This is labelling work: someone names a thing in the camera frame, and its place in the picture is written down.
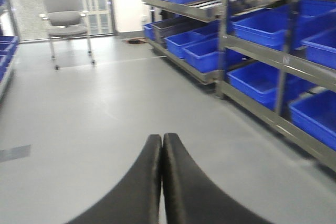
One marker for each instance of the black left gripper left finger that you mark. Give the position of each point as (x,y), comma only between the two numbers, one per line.
(136,197)

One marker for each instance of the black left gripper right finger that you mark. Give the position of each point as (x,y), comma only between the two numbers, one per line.
(191,196)

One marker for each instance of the left shelf blue bins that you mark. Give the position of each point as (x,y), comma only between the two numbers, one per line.
(9,45)

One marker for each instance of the blue bin near rack bottom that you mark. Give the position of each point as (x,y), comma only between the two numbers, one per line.
(259,81)

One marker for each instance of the blue bin rack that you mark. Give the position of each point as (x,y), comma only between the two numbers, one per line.
(268,27)
(259,81)
(176,43)
(204,56)

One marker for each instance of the blue bin front far rack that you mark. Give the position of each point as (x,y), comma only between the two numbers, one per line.
(204,56)

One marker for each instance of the blue bin bottom right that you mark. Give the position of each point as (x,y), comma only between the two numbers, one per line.
(316,116)

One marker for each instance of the blue bin middle far rack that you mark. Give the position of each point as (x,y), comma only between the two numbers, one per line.
(176,43)

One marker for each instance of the near steel flow rack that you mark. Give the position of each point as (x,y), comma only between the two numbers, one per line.
(292,61)

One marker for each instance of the steel flow rack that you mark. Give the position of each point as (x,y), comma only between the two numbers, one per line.
(292,61)
(205,11)

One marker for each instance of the dark grey bin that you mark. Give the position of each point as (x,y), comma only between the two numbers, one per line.
(173,26)

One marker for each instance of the far steel flow rack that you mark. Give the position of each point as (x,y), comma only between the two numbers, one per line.
(205,11)

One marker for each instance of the grey office chair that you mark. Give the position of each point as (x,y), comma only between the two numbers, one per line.
(67,20)

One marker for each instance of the blue bin right edge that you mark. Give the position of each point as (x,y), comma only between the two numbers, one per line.
(320,48)

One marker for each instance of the blue bin near rack middle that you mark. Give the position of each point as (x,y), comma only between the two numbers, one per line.
(268,27)

